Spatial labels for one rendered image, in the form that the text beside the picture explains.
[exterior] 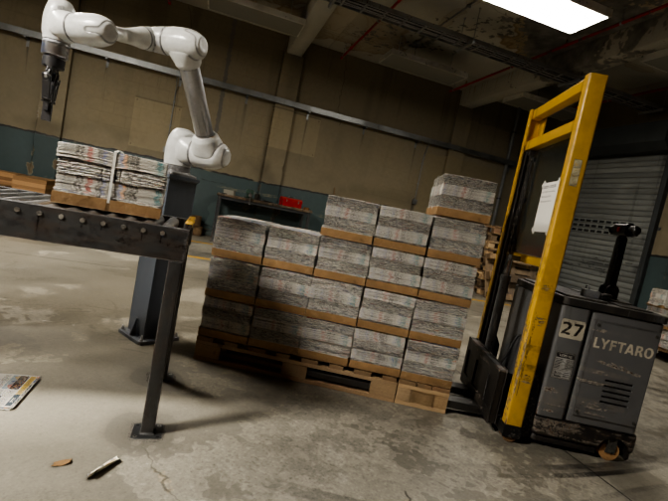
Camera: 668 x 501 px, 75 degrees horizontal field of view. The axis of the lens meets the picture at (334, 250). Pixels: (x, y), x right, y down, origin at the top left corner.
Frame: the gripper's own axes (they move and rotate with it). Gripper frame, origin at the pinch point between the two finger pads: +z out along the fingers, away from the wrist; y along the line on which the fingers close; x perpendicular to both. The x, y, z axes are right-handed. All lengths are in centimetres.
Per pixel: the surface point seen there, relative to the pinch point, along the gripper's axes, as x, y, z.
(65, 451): -33, -42, 113
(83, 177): -19.5, -14.6, 21.8
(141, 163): -38.0, -13.8, 12.5
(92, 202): -23.6, -14.7, 30.4
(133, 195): -36.8, -13.1, 25.1
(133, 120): 95, 705, -75
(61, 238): -19, -30, 43
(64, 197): -14.2, -15.5, 30.3
